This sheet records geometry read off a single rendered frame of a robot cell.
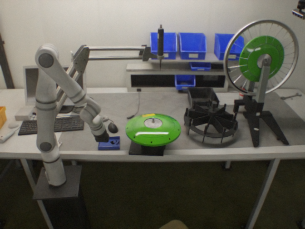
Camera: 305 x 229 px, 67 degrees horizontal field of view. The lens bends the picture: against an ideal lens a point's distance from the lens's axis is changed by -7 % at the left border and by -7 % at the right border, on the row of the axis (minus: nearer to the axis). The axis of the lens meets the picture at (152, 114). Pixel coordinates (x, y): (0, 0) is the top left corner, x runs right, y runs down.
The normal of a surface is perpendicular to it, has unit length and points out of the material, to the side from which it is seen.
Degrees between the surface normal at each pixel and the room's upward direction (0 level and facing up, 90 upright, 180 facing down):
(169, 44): 90
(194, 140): 0
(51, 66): 93
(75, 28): 90
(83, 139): 0
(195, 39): 90
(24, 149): 0
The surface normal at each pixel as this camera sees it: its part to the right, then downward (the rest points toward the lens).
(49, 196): 0.00, -0.86
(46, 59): 0.29, 0.48
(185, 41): 0.00, 0.51
